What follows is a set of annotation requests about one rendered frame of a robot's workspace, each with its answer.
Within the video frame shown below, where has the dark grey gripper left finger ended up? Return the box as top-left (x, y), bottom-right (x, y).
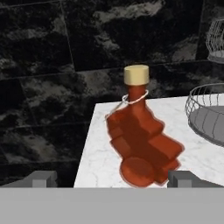
top-left (2, 171), bottom-right (59, 188)

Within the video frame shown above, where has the grey wire basket stand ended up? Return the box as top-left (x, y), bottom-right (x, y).
top-left (185, 17), bottom-right (224, 148)

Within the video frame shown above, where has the red-brown bottle with tan cap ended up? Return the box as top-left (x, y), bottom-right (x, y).
top-left (104, 64), bottom-right (186, 188)

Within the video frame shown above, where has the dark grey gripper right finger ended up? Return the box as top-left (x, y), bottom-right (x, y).
top-left (167, 170), bottom-right (223, 188)

